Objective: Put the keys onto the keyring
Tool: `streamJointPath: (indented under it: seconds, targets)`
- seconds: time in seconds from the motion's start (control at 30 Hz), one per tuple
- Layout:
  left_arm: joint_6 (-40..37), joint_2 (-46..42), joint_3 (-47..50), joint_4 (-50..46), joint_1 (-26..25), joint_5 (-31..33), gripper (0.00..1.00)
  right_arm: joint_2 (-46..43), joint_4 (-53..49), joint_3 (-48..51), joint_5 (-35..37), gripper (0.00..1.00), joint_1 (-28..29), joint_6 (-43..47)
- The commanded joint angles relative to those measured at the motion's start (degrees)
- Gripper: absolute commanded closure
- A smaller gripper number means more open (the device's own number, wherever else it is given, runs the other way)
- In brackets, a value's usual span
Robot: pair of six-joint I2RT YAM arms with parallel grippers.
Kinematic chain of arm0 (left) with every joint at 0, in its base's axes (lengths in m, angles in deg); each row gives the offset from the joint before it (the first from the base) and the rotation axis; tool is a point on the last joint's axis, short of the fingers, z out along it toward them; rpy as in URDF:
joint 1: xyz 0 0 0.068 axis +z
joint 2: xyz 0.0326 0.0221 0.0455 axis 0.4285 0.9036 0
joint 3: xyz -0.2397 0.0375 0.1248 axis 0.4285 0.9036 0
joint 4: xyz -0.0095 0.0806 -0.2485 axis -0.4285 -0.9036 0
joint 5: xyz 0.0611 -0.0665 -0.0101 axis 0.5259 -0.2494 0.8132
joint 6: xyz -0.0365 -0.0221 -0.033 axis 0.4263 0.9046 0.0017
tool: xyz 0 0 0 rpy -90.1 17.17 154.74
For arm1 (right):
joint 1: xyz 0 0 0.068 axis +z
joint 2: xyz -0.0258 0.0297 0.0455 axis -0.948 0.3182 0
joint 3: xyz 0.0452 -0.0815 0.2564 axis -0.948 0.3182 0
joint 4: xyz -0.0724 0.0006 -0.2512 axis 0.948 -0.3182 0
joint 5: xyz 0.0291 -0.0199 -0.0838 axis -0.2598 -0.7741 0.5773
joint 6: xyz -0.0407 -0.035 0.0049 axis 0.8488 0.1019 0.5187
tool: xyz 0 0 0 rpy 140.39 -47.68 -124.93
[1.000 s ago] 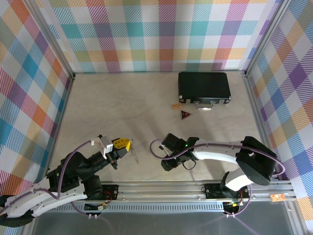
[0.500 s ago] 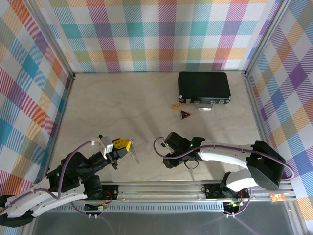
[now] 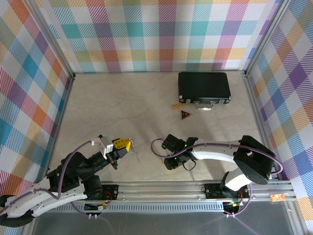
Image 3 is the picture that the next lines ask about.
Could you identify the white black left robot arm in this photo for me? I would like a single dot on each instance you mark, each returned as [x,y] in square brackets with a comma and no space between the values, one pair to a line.
[24,208]

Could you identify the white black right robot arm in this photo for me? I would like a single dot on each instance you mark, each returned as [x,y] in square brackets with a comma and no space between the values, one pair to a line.
[212,154]

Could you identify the orange wooden tag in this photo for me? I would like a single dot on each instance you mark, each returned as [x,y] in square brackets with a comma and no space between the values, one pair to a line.
[177,106]

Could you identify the black hard case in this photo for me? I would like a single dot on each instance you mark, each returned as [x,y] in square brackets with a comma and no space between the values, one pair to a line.
[203,85]

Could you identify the small orange circuit board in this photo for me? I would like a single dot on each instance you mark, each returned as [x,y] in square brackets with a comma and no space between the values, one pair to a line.
[277,197]

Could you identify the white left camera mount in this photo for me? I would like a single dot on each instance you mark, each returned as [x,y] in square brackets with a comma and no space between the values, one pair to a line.
[96,142]

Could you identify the long aluminium mounting rail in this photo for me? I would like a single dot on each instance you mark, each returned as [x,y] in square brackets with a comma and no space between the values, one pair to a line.
[159,192]

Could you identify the aluminium frame post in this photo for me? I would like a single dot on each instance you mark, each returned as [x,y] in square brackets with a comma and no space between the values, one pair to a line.
[262,36]
[57,41]

